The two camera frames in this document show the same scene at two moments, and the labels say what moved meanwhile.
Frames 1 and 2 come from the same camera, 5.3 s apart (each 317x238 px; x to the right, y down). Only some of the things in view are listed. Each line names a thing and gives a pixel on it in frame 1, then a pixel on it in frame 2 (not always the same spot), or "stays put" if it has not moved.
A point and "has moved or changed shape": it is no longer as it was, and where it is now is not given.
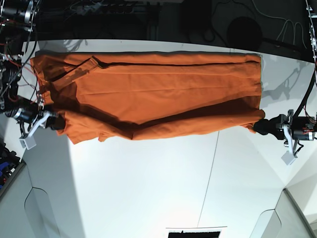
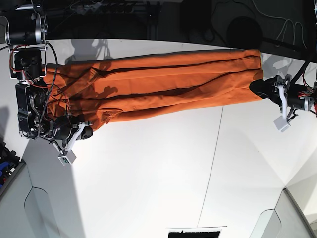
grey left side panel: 26,211 stays put
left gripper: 42,118 -> 83,128
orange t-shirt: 103,95 has moved or changed shape
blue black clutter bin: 10,167 stays put
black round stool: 244,32 stays put
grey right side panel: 286,220 stays put
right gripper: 265,127 -> 269,89
